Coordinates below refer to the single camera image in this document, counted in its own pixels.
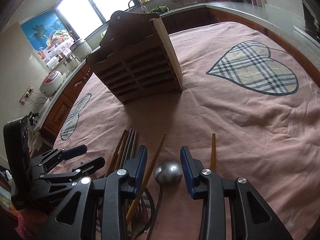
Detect brown wooden chopstick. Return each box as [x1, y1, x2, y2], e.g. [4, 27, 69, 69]
[210, 133, 216, 172]

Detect metal ladle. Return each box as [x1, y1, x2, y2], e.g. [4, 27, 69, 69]
[146, 160, 183, 240]

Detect light wooden chopstick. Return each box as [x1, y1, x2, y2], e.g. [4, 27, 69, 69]
[126, 133, 167, 225]

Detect lower wooden base cabinets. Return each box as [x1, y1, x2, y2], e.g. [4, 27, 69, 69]
[35, 62, 92, 144]

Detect bundle of dark chopsticks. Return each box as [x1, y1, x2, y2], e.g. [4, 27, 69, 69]
[103, 128, 138, 178]

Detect white red rice cooker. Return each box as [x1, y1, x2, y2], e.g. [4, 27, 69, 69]
[39, 70, 63, 98]

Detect pink heart-patterned tablecloth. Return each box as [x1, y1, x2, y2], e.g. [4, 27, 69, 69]
[55, 22, 319, 239]

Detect small white blender jug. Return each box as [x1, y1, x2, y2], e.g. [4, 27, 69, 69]
[63, 54, 81, 71]

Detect white electric pot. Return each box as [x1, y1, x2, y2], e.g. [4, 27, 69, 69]
[70, 38, 92, 60]

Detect tropical fruit poster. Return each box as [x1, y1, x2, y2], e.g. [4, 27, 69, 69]
[21, 10, 74, 63]

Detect wooden utensil holder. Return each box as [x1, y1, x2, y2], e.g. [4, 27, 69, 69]
[86, 11, 183, 104]

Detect chrome sink faucet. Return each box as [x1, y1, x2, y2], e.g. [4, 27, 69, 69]
[128, 0, 149, 14]

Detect green vegetables pile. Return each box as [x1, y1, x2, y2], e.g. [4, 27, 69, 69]
[149, 5, 171, 15]

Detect wall power socket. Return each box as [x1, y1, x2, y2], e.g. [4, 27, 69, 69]
[19, 85, 34, 105]

